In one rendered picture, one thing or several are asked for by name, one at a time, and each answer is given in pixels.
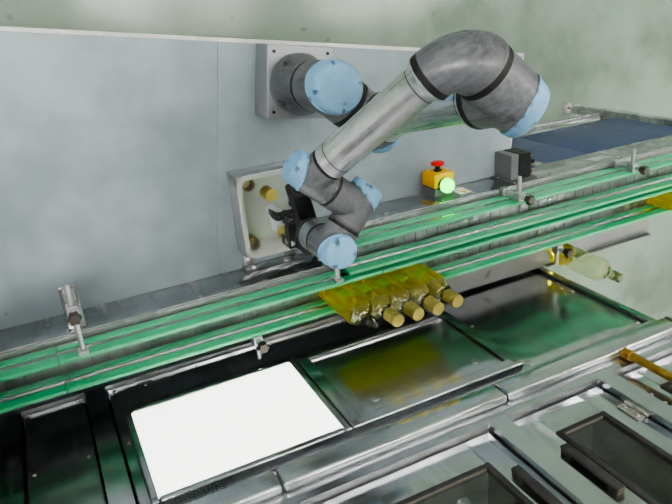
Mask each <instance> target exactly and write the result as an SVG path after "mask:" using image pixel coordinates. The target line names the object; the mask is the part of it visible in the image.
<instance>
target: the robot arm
mask: <svg viewBox="0 0 672 504"><path fill-rule="evenodd" d="M270 91H271V95H272V98H273V100H274V102H275V103H276V105H277V106H278V107H279V108H280V109H281V110H283V111H284V112H286V113H288V114H290V115H295V116H306V115H310V114H312V113H314V112H318V113H319V114H321V115H322V116H323V117H325V118H326V119H327V120H329V121H330V122H331V123H333V124H334V125H336V126H337V127H338V128H339V129H338V130H337V131H336V132H335V133H333V134H332V135H331V136H330V137H329V138H328V139H327V140H325V141H324V142H323V143H322V144H321V145H320V146H319V147H318V148H317V149H315V150H314V151H313V152H312V153H311V154H310V153H309V152H308V151H305V150H303V149H298V150H296V151H294V152H293V153H292V154H291V155H290V156H289V157H288V158H287V160H286V162H285V164H284V166H283V169H282V177H283V179H284V181H285V182H287V183H288V184H287V185H286V186H285V189H286V192H287V196H288V199H289V202H288V204H289V206H291V208H292V209H288V210H284V209H283V208H278V207H277V206H274V205H272V204H269V205H268V206H267V207H266V211H267V213H268V214H269V217H270V222H271V226H272V229H273V230H275V231H276V230H277V228H278V224H279V225H283V223H284V226H285V227H284V230H285V235H283V234H281V236H282V243H283V244H284V245H286V246H287V247H288V248H289V249H293V248H298V249H299V250H300V251H302V252H303V253H304V254H305V255H310V254H313V255H315V256H316V257H317V258H318V259H319V260H320V261H321V262H322V263H324V264H326V265H328V266H330V267H331V268H334V269H344V268H347V267H348V266H350V265H351V264H352V263H353V262H354V260H355V259H356V256H357V245H356V243H355V241H356V240H357V237H358V236H359V234H360V232H361V231H362V229H363V228H364V226H365V224H366V223H367V221H368V220H369V218H370V217H371V215H372V213H374V212H375V209H376V207H377V206H378V204H379V202H380V200H381V197H382V194H381V192H380V191H379V190H378V189H377V188H376V187H374V186H373V185H371V184H370V183H368V182H367V181H365V180H363V179H361V178H359V177H354V178H353V180H352V181H349V180H347V179H346V178H344V177H343V175H344V174H345V173H347V172H348V171H349V170H350V169H352V168H353V167H354V166H355V165H356V164H358V163H359V162H360V161H361V160H363V159H364V158H365V157H366V156H367V155H369V154H370V153H371V152H374V153H385V152H387V151H390V150H391V149H392V147H393V146H394V147H395V146H397V145H398V144H399V143H400V141H401V140H402V139H403V137H404V135H405V133H409V132H416V131H422V130H429V129H435V128H442V127H449V126H455V125H462V124H465V125H466V126H468V127H469V128H471V129H474V130H482V129H490V128H495V129H498V130H499V132H500V133H501V134H502V135H505V136H506V137H509V138H515V137H519V136H521V135H523V134H525V133H526V132H528V131H529V130H530V129H532V128H533V127H534V125H535V124H537V123H538V122H539V120H540V119H541V118H542V116H543V115H544V113H545V111H546V109H547V107H548V104H549V100H550V90H549V87H548V86H547V84H546V83H545V82H544V81H543V80H542V77H541V76H540V75H539V74H537V73H536V72H535V71H534V70H533V69H532V68H531V67H530V66H529V65H528V64H527V63H526V62H525V61H524V60H523V59H522V58H521V57H520V56H519V55H518V54H517V53H516V52H515V51H514V50H513V49H512V48H511V47H510V46H509V45H508V43H507V42H506V41H505V40H504V39H503V38H502V37H500V36H499V35H497V34H495V33H493V32H491V31H487V30H482V29H466V30H460V31H456V32H452V33H449V34H447V35H444V36H441V37H439V38H437V39H435V40H433V41H431V42H430V43H428V44H426V45H425V46H423V47H422V48H421V49H419V50H418V51H417V52H416V53H415V54H414V55H413V56H411V58H410V59H409V61H408V68H407V69H406V70H405V71H403V72H402V73H401V74H400V75H399V76H398V77H397V78H396V79H394V80H393V81H392V82H391V83H390V84H389V85H388V86H386V87H385V88H384V89H383V90H382V91H381V92H374V91H373V90H372V89H371V88H369V87H368V86H367V85H366V84H364V83H363V82H362V81H361V77H360V75H359V73H358V72H357V70H356V69H355V68H354V67H353V66H351V65H350V64H348V63H346V62H344V61H341V60H338V59H324V60H318V59H317V58H316V57H314V56H312V55H310V54H307V53H291V54H288V55H286V56H284V57H283V58H281V59H280V60H279V61H278V62H277V64H276V65H275V66H274V68H273V70H272V73H271V77H270ZM311 199H312V200H314V201H315V202H317V203H318V204H320V205H321V206H323V207H324V208H326V209H328V210H329V211H331V212H332V213H331V215H330V216H329V218H328V220H327V222H324V221H323V220H320V219H318V218H317V217H316V213H315V210H314V207H313V204H312V201H311ZM284 238H286V239H287V243H288V245H287V244H286V243H285V239H284ZM291 241H292V242H293V243H295V244H294V246H291Z"/></svg>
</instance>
